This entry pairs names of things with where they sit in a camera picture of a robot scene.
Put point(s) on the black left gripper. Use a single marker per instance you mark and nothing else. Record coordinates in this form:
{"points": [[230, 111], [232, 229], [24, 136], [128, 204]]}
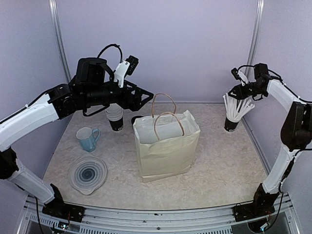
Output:
{"points": [[135, 104]]}

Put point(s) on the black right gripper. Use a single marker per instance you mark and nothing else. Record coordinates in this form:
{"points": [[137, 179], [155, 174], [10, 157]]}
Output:
{"points": [[238, 96]]}

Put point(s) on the cream paper bag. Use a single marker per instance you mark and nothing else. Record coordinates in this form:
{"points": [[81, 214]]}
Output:
{"points": [[165, 144]]}

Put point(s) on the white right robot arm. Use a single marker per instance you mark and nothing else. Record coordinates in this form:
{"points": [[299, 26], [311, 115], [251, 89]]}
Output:
{"points": [[296, 132]]}

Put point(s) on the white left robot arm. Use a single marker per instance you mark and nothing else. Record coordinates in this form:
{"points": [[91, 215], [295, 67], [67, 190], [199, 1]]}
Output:
{"points": [[16, 145]]}

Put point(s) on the wrapped white straws bundle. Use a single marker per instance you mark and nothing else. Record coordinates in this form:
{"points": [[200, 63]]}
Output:
{"points": [[236, 109]]}

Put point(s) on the stack of paper cups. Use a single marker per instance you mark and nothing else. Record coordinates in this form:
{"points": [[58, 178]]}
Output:
{"points": [[115, 118]]}

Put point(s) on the blue glass cup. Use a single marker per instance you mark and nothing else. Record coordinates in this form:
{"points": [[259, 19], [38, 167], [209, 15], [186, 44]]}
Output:
{"points": [[88, 138]]}

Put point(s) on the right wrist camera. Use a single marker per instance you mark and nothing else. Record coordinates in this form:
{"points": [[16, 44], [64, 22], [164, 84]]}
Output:
{"points": [[239, 75]]}

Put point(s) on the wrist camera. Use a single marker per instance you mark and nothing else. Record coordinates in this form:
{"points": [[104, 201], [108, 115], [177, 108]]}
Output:
{"points": [[125, 68], [239, 75]]}

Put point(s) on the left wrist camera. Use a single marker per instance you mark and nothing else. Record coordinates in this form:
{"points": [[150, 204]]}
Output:
{"points": [[125, 68]]}

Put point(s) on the right aluminium post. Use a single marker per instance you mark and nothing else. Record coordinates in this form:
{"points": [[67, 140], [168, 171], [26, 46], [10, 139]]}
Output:
{"points": [[256, 31]]}

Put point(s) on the aluminium post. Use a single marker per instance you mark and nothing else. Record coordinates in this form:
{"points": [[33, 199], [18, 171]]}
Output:
{"points": [[53, 5], [256, 31]]}

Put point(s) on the left aluminium post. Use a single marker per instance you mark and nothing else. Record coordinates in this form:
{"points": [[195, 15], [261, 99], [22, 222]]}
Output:
{"points": [[53, 5]]}

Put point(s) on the aluminium front rail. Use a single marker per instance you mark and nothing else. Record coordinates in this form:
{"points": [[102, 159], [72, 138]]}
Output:
{"points": [[214, 219]]}

